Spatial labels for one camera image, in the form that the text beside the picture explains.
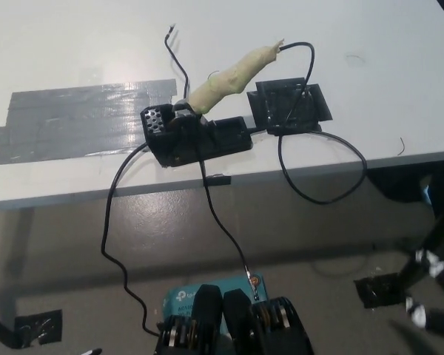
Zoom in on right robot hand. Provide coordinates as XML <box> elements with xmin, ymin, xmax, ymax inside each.
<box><xmin>390</xmin><ymin>248</ymin><xmax>444</xmax><ymax>351</ymax></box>

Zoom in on black soldering iron cable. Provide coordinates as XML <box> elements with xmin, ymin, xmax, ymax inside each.
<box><xmin>277</xmin><ymin>41</ymin><xmax>369</xmax><ymax>204</ymax></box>

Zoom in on tape-wrapped soldering iron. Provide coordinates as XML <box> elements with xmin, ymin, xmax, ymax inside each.
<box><xmin>186</xmin><ymin>38</ymin><xmax>286</xmax><ymax>115</ymax></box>

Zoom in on black robot torso blocks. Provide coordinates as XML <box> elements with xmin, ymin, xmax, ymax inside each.
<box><xmin>153</xmin><ymin>283</ymin><xmax>315</xmax><ymax>355</ymax></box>

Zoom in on black soldering station base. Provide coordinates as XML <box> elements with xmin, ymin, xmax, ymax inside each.
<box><xmin>138</xmin><ymin>103</ymin><xmax>253</xmax><ymax>169</ymax></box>

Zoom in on black floor tape patch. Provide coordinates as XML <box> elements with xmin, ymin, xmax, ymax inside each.
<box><xmin>14</xmin><ymin>308</ymin><xmax>64</xmax><ymax>348</ymax></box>
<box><xmin>353</xmin><ymin>271</ymin><xmax>411</xmax><ymax>310</ymax></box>

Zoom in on black bulky object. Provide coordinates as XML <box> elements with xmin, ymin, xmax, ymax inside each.
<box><xmin>368</xmin><ymin>166</ymin><xmax>436</xmax><ymax>204</ymax></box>

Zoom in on black square printed tray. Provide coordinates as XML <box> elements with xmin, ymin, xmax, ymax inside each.
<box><xmin>246</xmin><ymin>76</ymin><xmax>334</xmax><ymax>136</ymax></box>

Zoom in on small black tape strip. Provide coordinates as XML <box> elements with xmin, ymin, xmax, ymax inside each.
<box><xmin>203</xmin><ymin>175</ymin><xmax>232</xmax><ymax>186</ymax></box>

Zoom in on teal router box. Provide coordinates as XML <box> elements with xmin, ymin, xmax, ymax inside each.
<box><xmin>161</xmin><ymin>273</ymin><xmax>269</xmax><ymax>334</ymax></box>

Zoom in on black antenna cable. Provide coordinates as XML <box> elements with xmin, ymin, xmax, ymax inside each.
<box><xmin>198</xmin><ymin>155</ymin><xmax>260</xmax><ymax>300</ymax></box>

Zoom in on thin black loose wire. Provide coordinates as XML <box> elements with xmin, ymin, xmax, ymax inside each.
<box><xmin>164</xmin><ymin>23</ymin><xmax>192</xmax><ymax>103</ymax></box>

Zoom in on long black power cable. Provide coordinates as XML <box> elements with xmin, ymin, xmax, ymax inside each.
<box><xmin>101</xmin><ymin>143</ymin><xmax>162</xmax><ymax>337</ymax></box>

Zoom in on grey duct tape patch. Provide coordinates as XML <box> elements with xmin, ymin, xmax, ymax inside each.
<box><xmin>0</xmin><ymin>78</ymin><xmax>178</xmax><ymax>166</ymax></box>

